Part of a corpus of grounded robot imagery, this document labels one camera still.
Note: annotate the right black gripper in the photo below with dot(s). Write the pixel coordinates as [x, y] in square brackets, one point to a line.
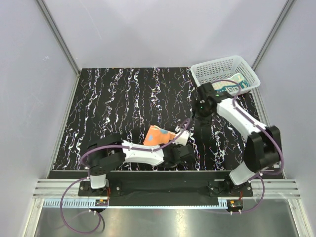
[196, 116]

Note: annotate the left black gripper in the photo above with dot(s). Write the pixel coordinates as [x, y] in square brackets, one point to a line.
[177, 145]

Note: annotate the rabbit print towel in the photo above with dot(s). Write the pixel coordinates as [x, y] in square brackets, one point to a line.
[230, 83]

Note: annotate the orange dotted checkered towel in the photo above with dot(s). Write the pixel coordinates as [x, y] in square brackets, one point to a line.
[157, 136]

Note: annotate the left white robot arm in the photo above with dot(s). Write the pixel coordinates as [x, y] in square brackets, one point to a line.
[110, 152]

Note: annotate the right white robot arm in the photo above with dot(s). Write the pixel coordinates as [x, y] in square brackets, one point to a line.
[263, 143]

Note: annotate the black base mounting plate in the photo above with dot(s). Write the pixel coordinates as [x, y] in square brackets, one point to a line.
[209, 183]

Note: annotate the white plastic mesh basket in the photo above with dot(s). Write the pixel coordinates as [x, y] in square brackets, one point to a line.
[206, 72]

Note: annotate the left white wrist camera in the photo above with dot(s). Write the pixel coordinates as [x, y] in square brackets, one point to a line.
[182, 136]

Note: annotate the aluminium frame rail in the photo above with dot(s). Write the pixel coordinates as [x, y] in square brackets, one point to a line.
[172, 194]

